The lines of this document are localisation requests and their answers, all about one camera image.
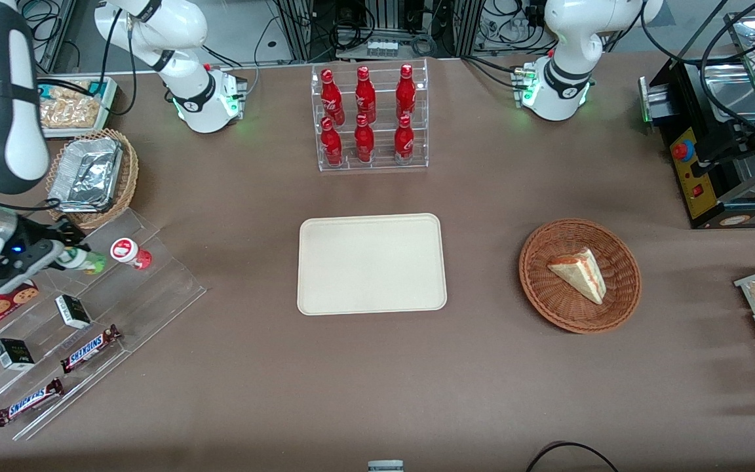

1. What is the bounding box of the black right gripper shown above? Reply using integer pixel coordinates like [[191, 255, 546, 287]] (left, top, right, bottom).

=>
[[0, 219, 88, 258]]

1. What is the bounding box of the beige rectangular tray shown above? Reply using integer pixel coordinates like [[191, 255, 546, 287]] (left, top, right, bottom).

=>
[[296, 213, 448, 317]]

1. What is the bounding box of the tan wicker basket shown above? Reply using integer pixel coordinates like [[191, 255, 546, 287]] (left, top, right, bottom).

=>
[[43, 128, 140, 231]]

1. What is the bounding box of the white snack bin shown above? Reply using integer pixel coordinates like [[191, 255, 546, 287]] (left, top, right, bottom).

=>
[[35, 75, 120, 140]]

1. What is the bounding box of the clear acrylic bottle rack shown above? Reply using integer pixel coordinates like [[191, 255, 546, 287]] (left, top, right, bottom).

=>
[[311, 58, 430, 172]]

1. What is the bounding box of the black looped cable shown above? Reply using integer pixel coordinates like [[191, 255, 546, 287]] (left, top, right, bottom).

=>
[[525, 441, 621, 472]]

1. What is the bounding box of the black sealing machine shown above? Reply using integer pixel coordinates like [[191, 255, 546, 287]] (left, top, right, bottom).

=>
[[638, 56, 755, 230]]

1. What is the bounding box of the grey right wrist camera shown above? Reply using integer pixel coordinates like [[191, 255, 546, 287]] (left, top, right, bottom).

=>
[[0, 241, 66, 296]]

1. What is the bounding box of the red cola bottle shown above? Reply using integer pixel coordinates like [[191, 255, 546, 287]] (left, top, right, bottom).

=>
[[355, 66, 377, 123], [396, 64, 417, 120], [354, 115, 376, 164], [320, 68, 345, 125], [394, 114, 415, 165], [320, 117, 344, 167]]

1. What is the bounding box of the clear acrylic stepped display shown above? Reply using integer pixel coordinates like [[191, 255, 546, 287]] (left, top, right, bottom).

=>
[[0, 208, 207, 442]]

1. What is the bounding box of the wrapped triangle sandwich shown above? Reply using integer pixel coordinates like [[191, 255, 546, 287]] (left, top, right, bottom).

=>
[[547, 246, 608, 305]]

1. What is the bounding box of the brown round wicker basket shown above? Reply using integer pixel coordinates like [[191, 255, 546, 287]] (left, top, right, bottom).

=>
[[518, 218, 642, 335]]

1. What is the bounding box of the Snickers chocolate bar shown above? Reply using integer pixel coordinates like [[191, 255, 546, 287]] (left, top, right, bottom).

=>
[[0, 377, 65, 428], [59, 324, 123, 375]]

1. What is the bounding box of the aluminium foil tray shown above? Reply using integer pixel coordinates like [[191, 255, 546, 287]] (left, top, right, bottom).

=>
[[47, 136, 125, 214]]

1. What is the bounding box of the red gum bottle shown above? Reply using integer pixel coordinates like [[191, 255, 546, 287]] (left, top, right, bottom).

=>
[[109, 237, 153, 271]]

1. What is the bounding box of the green gum bottle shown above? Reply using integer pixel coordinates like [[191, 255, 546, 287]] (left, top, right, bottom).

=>
[[56, 246, 108, 275]]

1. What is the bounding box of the small black box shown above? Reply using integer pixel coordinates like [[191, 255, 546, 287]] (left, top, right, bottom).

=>
[[54, 294, 92, 330], [0, 337, 36, 372]]

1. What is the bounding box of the clear bag of crackers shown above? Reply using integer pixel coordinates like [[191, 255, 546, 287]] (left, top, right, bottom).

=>
[[38, 79, 106, 129]]

